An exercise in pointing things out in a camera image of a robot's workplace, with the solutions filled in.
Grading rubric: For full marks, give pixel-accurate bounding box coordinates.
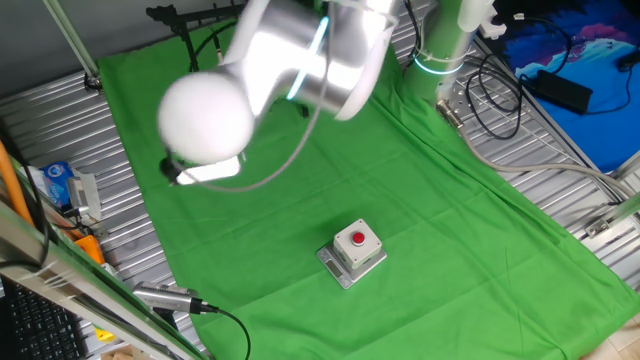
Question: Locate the black pen rack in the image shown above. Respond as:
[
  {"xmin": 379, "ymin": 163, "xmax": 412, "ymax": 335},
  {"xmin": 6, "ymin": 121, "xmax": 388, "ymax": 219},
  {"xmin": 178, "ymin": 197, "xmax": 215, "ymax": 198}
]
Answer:
[{"xmin": 145, "ymin": 0, "xmax": 310, "ymax": 120}]

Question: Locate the red-button box with metal baseplate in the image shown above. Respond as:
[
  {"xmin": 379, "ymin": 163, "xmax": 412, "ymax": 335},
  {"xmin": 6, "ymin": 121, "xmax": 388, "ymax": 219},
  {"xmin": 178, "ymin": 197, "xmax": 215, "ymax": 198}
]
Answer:
[{"xmin": 315, "ymin": 217, "xmax": 389, "ymax": 291}]

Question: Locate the green cloth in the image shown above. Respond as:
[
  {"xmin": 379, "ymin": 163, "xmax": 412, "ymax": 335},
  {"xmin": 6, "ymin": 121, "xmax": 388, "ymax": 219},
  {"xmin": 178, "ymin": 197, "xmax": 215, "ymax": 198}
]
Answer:
[{"xmin": 97, "ymin": 4, "xmax": 640, "ymax": 360}]

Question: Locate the white power plug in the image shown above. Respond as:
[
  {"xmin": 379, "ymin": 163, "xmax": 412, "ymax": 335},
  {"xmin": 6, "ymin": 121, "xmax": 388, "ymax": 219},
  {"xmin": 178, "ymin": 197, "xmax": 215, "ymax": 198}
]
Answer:
[{"xmin": 477, "ymin": 12, "xmax": 508, "ymax": 41}]

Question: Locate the silver ribbed device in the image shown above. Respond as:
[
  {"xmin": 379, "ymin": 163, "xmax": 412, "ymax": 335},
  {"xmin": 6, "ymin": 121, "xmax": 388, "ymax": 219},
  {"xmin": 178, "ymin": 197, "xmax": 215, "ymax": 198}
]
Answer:
[{"xmin": 66, "ymin": 172, "xmax": 104, "ymax": 224}]

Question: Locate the orange box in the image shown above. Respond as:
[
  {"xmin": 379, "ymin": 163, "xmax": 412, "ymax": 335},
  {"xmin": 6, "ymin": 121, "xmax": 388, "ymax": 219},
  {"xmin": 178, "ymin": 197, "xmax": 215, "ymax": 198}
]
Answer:
[{"xmin": 74, "ymin": 234, "xmax": 106, "ymax": 266}]

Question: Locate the black power adapter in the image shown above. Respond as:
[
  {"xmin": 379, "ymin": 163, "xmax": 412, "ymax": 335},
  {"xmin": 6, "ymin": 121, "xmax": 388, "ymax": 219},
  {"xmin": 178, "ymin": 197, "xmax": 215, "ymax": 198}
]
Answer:
[{"xmin": 522, "ymin": 69, "xmax": 595, "ymax": 116}]

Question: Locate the blue tissue pack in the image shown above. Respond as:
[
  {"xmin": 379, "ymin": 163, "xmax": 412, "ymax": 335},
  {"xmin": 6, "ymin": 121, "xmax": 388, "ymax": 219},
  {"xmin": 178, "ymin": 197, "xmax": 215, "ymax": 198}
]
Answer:
[{"xmin": 39, "ymin": 160, "xmax": 76, "ymax": 209}]

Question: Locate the blue patterned mat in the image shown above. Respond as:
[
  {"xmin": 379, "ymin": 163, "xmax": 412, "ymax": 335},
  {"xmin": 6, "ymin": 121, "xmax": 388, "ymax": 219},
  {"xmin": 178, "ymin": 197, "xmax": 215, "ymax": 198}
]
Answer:
[{"xmin": 499, "ymin": 0, "xmax": 640, "ymax": 174}]

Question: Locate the slanted aluminium strut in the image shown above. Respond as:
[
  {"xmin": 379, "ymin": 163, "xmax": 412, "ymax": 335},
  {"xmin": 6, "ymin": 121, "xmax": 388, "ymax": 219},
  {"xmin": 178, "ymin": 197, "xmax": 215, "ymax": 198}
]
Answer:
[{"xmin": 42, "ymin": 0, "xmax": 104, "ymax": 94}]

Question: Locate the orange pole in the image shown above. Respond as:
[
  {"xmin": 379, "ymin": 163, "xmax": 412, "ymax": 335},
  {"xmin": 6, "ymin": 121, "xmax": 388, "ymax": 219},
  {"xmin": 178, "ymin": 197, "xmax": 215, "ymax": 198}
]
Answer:
[{"xmin": 0, "ymin": 139, "xmax": 34, "ymax": 229}]

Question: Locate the black keyboard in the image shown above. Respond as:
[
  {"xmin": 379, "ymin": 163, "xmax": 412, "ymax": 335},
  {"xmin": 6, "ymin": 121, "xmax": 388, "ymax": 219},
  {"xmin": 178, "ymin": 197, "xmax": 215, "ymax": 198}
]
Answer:
[{"xmin": 0, "ymin": 279, "xmax": 91, "ymax": 360}]

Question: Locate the black computer mouse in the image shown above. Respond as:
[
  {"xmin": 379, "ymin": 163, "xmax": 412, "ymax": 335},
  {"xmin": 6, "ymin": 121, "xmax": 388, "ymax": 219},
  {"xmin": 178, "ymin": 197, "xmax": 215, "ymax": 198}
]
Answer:
[{"xmin": 617, "ymin": 49, "xmax": 640, "ymax": 72}]

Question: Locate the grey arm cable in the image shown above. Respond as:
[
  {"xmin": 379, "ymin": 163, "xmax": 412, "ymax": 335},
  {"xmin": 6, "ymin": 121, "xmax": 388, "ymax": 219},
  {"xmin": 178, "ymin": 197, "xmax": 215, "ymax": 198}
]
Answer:
[{"xmin": 172, "ymin": 0, "xmax": 334, "ymax": 194}]

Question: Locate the silver depth camera with bracket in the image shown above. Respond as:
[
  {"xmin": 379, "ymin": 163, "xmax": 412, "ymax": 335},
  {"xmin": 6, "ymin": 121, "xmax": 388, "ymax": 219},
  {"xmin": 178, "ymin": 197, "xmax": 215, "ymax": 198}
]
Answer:
[{"xmin": 169, "ymin": 154, "xmax": 242, "ymax": 187}]

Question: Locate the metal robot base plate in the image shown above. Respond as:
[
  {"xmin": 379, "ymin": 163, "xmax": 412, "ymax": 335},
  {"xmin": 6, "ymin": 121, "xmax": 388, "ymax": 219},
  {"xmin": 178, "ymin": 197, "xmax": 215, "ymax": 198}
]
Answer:
[{"xmin": 434, "ymin": 74, "xmax": 484, "ymax": 111}]

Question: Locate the black stand-camera cable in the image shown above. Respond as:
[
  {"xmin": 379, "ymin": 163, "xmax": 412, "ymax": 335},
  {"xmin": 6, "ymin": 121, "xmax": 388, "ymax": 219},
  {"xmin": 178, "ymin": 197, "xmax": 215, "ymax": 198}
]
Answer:
[{"xmin": 192, "ymin": 298, "xmax": 252, "ymax": 360}]

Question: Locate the silver camera on black stand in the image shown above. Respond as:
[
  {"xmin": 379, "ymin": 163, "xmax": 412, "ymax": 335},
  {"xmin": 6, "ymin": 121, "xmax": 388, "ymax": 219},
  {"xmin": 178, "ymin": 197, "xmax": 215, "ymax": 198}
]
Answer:
[{"xmin": 132, "ymin": 280, "xmax": 201, "ymax": 331}]

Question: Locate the black cable bundle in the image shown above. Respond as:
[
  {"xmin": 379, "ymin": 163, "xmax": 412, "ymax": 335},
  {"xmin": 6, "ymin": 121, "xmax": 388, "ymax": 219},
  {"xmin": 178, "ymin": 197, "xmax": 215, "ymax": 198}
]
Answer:
[{"xmin": 464, "ymin": 14, "xmax": 576, "ymax": 141}]

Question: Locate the thick grey hose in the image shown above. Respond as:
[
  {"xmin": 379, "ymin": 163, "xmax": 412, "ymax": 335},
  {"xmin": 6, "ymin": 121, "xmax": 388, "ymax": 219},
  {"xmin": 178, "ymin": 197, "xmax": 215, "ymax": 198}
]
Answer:
[{"xmin": 435, "ymin": 97, "xmax": 640, "ymax": 199}]

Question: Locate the aluminium frame beam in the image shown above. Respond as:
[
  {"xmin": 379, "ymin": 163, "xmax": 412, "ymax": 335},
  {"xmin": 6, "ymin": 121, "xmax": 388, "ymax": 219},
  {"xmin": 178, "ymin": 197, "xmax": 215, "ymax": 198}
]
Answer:
[{"xmin": 0, "ymin": 199, "xmax": 211, "ymax": 360}]

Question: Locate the aluminium profile with bracket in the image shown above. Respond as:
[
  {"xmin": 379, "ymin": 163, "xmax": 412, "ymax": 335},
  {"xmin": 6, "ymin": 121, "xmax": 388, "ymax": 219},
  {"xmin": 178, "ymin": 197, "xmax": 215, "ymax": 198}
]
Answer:
[{"xmin": 583, "ymin": 192, "xmax": 640, "ymax": 240}]

